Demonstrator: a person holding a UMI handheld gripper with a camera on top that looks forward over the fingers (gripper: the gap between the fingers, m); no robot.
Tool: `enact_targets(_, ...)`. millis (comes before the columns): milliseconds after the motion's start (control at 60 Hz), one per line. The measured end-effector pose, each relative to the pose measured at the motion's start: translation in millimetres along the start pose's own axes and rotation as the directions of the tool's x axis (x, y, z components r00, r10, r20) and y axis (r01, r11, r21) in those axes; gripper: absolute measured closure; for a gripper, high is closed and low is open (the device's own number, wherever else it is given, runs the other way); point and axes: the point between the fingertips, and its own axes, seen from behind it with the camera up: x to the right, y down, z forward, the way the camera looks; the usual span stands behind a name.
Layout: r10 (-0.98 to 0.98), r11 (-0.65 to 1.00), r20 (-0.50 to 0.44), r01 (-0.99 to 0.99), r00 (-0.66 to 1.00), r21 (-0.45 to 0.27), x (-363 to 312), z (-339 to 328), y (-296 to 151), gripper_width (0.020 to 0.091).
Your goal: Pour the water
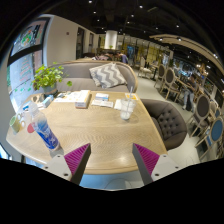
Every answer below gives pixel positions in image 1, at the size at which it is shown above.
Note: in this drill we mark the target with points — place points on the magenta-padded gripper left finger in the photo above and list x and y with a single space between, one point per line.
76 159

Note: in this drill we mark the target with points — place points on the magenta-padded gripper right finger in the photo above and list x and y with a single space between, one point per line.
146 159

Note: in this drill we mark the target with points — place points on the clear blue-labelled drink bottle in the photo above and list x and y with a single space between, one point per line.
45 130

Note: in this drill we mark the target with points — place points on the dark grey tufted armchair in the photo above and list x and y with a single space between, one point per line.
170 123

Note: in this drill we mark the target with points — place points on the flat round red coaster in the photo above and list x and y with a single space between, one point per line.
30 128

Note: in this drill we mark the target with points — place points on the white cardboard box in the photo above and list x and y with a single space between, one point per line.
82 99

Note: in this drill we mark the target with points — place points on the small light blue box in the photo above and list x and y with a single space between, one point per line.
47 101

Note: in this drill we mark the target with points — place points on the small yellow card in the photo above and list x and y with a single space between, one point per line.
131 96

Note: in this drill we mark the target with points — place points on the small blue white pack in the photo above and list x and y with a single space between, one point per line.
102 96

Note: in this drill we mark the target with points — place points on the light green mug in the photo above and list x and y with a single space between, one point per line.
14 124

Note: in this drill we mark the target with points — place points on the group of round-backed dining chairs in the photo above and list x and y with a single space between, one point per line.
203 108

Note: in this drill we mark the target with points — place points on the person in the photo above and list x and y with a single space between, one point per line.
190 90
122 58
101 57

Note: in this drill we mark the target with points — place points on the green potted plant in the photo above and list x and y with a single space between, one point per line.
48 78

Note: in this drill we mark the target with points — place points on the grey curved sofa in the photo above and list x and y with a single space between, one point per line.
75 71

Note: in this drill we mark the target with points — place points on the grey white zigzag cushion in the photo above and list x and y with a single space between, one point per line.
107 76

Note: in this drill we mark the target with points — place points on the window with festive decals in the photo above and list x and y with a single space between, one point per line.
25 63

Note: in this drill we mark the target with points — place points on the white round pillar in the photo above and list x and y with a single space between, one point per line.
111 39

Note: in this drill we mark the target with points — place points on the group of ceiling spotlights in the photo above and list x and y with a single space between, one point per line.
140 6

